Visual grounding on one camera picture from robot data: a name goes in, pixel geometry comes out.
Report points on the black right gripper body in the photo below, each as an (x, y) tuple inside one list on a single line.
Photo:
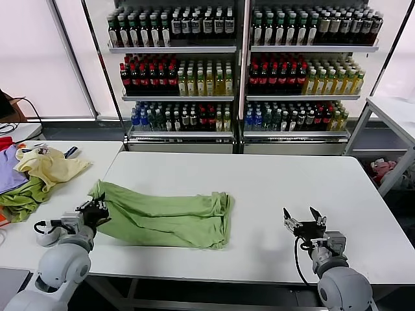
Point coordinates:
[(309, 230)]

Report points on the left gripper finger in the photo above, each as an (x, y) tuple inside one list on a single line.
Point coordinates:
[(87, 206), (102, 203)]

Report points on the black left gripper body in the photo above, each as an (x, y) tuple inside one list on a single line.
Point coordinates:
[(94, 215)]

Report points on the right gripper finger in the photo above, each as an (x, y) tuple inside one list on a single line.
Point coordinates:
[(319, 219), (290, 223)]

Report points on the green t-shirt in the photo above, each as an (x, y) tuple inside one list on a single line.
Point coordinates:
[(168, 220)]

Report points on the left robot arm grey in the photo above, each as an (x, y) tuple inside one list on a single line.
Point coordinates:
[(61, 265)]

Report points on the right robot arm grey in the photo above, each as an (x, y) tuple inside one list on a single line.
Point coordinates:
[(343, 288)]

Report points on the pale yellow garment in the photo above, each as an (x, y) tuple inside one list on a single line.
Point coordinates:
[(55, 168)]

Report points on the white computer mouse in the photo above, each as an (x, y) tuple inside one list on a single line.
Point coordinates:
[(45, 241)]

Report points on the navy white striped cloth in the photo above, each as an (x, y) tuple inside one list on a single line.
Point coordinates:
[(72, 151)]

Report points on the lime green garment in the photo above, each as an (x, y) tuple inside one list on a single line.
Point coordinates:
[(22, 200)]

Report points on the grey drinks shelf unit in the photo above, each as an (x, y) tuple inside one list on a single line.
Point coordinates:
[(292, 149), (182, 148)]

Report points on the pink plush toy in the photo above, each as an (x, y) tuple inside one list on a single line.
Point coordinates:
[(383, 166)]

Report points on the purple garment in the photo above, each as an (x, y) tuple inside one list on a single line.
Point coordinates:
[(8, 174)]

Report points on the orange garment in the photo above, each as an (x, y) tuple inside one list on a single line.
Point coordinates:
[(2, 219)]

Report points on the small blue water bottle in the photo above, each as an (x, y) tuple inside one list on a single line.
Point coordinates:
[(258, 121), (135, 122), (144, 122), (249, 121)]

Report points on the grey metal shelf board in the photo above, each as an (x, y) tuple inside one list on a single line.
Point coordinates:
[(296, 135)]

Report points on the small dark green bottle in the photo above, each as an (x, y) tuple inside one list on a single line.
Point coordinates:
[(276, 121), (161, 122), (267, 121), (152, 122)]

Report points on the white side table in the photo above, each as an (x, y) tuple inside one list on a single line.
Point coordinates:
[(357, 129)]

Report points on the small red label cola bottle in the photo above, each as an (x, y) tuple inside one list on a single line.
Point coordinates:
[(327, 121), (318, 121), (212, 122), (203, 122)]

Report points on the small dark tea bottle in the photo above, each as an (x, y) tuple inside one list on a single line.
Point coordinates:
[(185, 122), (177, 122), (293, 121), (302, 121), (310, 121), (285, 121), (169, 122), (194, 122)]

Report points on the grey white cloth pile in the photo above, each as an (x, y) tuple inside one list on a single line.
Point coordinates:
[(409, 177)]

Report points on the small yellow tea bottle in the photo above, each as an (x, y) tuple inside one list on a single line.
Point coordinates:
[(220, 122), (343, 121), (227, 122), (335, 121)]

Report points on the red garment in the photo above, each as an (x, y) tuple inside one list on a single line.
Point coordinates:
[(4, 143)]

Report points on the grey laptop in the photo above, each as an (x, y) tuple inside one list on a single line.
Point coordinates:
[(13, 288)]

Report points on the brown cardboard box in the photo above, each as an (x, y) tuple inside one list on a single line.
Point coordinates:
[(16, 101)]

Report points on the black monitor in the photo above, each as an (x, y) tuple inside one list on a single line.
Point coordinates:
[(4, 107)]

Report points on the black slanted pole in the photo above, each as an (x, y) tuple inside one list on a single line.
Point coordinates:
[(104, 71), (392, 52)]

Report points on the yellow juice bottle white label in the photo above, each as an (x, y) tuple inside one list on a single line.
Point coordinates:
[(192, 85), (348, 85), (182, 85), (329, 85), (320, 85), (211, 85), (358, 85), (220, 85), (310, 85), (339, 85), (201, 85), (230, 85)]

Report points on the green cap brown drink bottle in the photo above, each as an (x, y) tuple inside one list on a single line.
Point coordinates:
[(144, 35), (123, 35), (154, 35), (113, 35), (166, 35), (133, 35)]

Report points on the green cap white label bottle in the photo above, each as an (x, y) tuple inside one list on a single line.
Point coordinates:
[(279, 34), (258, 34), (268, 34), (313, 34), (301, 34), (291, 34)]

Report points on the white cap dark drink bottle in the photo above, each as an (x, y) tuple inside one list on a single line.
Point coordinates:
[(176, 28), (186, 28), (208, 28), (229, 28), (196, 28), (218, 28)]

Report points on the white cap beige label bottle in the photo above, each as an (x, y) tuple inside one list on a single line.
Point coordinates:
[(345, 29), (366, 29), (376, 29), (356, 29), (334, 29), (323, 29)]

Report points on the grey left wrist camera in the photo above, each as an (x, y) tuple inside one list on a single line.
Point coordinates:
[(69, 220)]

